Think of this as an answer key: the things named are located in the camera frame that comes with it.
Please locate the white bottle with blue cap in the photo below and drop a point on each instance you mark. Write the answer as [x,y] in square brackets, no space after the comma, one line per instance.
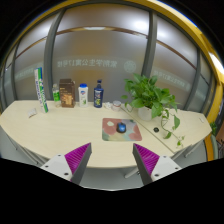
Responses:
[83,96]

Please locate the brown cardboard box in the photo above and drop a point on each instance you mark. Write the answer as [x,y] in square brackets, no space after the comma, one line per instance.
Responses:
[67,93]

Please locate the small clear green-label bottle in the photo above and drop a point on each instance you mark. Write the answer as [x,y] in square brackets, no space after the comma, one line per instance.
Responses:
[56,96]

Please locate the dark blue pump bottle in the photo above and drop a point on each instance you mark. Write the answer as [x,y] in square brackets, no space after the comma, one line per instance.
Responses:
[98,96]

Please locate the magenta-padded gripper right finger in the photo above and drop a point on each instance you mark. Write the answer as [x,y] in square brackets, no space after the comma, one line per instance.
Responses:
[146,158]

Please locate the crumpled white paper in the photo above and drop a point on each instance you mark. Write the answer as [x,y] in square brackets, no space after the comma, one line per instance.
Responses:
[108,105]

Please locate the white blister pack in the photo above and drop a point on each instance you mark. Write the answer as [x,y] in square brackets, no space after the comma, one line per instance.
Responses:
[32,112]

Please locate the green potted plant, white pot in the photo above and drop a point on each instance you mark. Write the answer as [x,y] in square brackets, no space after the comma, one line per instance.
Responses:
[146,93]

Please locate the floral pastel mouse pad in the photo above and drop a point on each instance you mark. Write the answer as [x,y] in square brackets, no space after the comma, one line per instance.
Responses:
[110,131]

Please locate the blue and black computer mouse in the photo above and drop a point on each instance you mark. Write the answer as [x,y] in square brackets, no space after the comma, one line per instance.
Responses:
[121,128]

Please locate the tall green and white tube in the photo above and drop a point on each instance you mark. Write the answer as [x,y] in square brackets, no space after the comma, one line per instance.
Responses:
[41,90]

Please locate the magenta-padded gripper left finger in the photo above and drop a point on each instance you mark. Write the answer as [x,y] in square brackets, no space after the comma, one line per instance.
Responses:
[78,158]

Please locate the small white jar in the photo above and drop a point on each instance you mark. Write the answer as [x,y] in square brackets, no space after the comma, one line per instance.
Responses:
[116,106]

